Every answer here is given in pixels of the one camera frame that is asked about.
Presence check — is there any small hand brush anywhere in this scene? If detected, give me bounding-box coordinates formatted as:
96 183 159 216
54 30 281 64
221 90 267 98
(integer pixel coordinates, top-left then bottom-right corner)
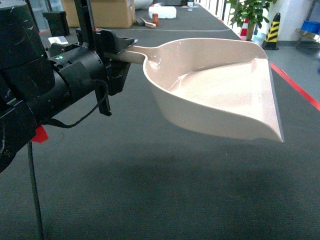
135 17 157 29

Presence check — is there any paper cup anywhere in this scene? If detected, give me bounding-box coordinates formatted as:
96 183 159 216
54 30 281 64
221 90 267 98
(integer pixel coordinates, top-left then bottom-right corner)
187 2 194 12

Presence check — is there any yellow black traffic cone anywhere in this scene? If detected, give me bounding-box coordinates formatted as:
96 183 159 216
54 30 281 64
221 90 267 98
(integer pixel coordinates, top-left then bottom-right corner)
261 12 281 51

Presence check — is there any beige plastic dustpan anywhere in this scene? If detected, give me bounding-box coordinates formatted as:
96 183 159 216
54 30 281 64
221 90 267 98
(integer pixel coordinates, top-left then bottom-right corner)
106 38 285 143

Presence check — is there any green potted plant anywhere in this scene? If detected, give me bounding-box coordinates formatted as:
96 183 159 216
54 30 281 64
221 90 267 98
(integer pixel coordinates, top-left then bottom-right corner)
226 0 277 41

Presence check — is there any blue shelf bin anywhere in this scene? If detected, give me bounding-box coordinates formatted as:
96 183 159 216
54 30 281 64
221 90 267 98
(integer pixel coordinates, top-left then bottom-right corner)
301 20 320 34

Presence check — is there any large cardboard box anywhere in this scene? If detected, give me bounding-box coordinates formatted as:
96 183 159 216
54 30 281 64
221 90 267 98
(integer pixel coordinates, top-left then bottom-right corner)
61 0 136 29

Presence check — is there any orange can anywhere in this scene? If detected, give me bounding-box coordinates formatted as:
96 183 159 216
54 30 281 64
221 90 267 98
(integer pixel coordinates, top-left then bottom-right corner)
152 13 159 26

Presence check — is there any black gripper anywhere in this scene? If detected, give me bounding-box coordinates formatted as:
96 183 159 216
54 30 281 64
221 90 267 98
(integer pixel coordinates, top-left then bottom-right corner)
47 37 138 117

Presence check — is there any black vertical mount bar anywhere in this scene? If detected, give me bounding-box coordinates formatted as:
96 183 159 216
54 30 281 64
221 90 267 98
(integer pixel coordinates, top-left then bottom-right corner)
74 0 96 49

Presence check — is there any black plastic bin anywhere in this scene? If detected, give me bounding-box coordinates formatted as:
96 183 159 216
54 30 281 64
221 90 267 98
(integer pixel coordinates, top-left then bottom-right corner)
42 11 70 37

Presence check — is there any black cable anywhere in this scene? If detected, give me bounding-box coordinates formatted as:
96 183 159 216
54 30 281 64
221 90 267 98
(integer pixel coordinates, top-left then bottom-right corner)
26 79 110 240

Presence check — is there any red white traffic cone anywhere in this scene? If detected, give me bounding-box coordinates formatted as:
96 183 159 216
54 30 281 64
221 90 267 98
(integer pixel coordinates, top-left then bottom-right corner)
240 17 249 41

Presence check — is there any red clip tag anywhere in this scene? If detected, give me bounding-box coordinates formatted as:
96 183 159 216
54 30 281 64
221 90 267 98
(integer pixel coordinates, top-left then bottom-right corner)
30 125 49 144

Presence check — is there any steel shelf rack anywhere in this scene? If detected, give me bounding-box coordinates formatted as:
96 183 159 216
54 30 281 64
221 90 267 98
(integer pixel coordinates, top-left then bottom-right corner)
294 0 320 48

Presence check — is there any white foam box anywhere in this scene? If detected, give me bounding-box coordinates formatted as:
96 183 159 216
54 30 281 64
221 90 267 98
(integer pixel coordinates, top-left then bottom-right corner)
148 6 177 19

